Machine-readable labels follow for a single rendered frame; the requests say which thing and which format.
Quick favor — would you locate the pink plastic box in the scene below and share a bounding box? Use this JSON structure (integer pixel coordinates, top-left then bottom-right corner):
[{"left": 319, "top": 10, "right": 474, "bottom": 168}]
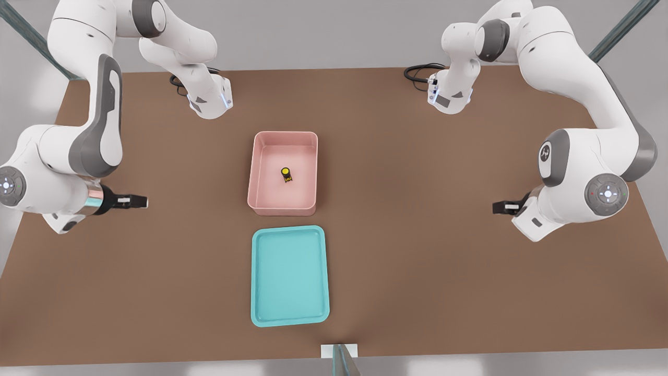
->
[{"left": 247, "top": 131, "right": 319, "bottom": 217}]

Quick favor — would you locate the pale blue-green tray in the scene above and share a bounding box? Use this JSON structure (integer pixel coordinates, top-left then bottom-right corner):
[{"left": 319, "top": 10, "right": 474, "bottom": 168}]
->
[{"left": 251, "top": 226, "right": 330, "bottom": 328}]

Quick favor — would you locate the black cable loop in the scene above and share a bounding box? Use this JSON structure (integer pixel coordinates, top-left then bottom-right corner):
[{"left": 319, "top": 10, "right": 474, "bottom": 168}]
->
[
  {"left": 169, "top": 67, "right": 222, "bottom": 98},
  {"left": 403, "top": 63, "right": 447, "bottom": 93}
]

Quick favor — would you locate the silver frame post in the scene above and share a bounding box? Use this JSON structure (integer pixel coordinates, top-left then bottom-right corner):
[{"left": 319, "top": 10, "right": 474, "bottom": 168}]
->
[
  {"left": 589, "top": 0, "right": 661, "bottom": 63},
  {"left": 0, "top": 3, "right": 80, "bottom": 81},
  {"left": 320, "top": 343, "right": 362, "bottom": 376}
]

